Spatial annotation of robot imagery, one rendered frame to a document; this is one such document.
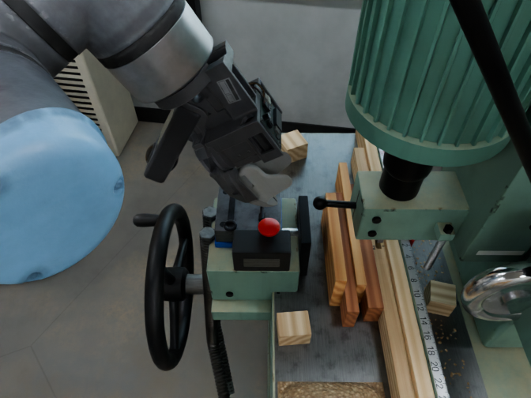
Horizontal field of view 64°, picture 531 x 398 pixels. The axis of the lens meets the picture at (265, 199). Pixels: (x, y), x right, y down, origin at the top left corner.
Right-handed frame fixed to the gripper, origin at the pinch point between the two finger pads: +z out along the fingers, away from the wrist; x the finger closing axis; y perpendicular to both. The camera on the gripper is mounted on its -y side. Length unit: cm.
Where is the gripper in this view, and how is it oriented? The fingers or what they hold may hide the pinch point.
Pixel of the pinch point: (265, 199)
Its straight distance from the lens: 54.0
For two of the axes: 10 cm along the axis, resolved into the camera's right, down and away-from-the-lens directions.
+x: 0.1, -7.6, 6.4
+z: 5.0, 5.6, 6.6
